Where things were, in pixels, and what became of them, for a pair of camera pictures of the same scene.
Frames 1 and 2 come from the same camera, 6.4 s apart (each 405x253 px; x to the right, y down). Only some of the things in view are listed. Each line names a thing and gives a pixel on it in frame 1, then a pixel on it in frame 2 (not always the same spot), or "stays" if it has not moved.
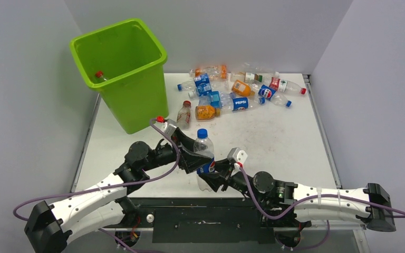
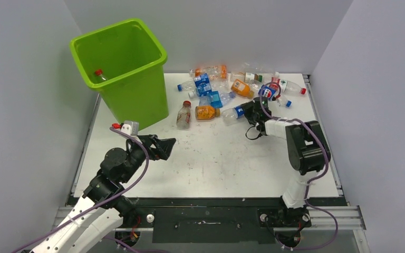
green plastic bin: [126, 62] stays
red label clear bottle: [99, 74] stays
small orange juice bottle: [242, 88] stays
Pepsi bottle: [229, 102] -> [229, 115]
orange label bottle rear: [215, 72] stays
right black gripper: [215, 179] -> [247, 108]
